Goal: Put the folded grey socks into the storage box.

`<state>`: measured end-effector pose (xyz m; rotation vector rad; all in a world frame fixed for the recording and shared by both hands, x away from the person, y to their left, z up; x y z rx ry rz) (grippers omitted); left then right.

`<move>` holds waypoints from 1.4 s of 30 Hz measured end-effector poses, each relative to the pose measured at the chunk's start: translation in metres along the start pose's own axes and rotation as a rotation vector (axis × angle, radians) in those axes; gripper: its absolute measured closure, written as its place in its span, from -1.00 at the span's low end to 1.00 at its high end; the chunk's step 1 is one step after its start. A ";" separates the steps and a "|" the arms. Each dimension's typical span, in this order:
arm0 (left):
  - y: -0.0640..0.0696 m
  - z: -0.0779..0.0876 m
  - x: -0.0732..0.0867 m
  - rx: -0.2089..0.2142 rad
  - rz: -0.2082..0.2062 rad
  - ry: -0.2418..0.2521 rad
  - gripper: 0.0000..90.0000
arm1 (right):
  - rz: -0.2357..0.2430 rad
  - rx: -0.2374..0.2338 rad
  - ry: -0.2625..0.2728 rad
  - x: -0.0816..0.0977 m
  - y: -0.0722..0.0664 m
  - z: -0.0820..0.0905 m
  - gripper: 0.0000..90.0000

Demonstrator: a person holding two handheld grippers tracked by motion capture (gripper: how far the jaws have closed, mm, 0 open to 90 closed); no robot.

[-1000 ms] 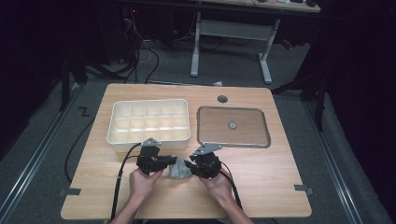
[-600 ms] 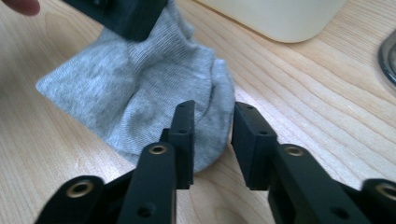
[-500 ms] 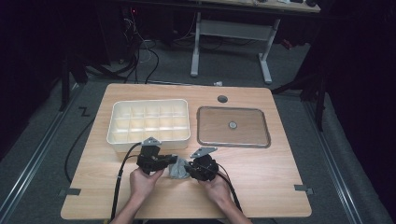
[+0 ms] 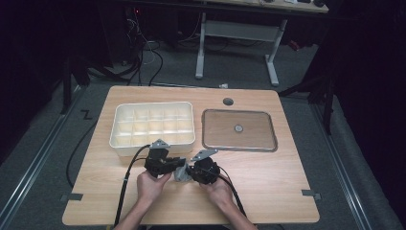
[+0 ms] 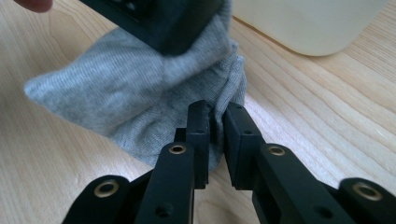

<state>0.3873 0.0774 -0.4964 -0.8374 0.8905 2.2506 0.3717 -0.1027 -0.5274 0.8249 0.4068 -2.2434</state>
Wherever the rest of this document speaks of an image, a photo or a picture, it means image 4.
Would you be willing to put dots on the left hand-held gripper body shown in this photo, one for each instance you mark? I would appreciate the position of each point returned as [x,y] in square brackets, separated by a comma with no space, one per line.
[157,163]

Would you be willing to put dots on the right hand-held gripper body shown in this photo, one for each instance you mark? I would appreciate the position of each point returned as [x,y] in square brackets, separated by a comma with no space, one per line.
[206,171]

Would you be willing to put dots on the grey sock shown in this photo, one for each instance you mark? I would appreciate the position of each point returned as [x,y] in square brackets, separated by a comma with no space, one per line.
[180,175]

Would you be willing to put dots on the person's right hand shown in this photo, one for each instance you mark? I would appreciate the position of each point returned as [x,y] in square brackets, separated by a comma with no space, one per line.
[218,193]

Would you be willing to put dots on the person's left hand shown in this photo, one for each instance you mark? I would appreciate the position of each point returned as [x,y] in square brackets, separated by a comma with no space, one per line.
[151,188]

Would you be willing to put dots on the white compartment storage box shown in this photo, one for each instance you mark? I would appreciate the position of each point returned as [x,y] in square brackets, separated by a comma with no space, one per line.
[153,127]

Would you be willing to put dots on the clear tray with metal rim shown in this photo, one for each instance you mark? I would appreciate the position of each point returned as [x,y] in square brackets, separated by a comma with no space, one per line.
[239,129]

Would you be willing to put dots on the small white object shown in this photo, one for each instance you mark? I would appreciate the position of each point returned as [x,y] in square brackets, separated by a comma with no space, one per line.
[223,86]

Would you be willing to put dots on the grey tape piece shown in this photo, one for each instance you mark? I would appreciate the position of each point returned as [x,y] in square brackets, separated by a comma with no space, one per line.
[311,193]
[72,197]

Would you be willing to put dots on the dark metal stand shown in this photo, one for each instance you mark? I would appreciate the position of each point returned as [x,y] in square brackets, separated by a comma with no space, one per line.
[67,86]
[325,102]

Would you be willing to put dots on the wooden desk with white legs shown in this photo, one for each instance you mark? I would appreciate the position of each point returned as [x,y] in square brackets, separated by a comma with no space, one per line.
[237,30]

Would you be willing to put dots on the small red object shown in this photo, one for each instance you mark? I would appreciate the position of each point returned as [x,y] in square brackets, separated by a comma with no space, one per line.
[294,45]

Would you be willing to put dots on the metal floor rail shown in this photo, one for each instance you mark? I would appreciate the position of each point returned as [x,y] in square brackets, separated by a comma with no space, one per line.
[38,153]
[341,166]

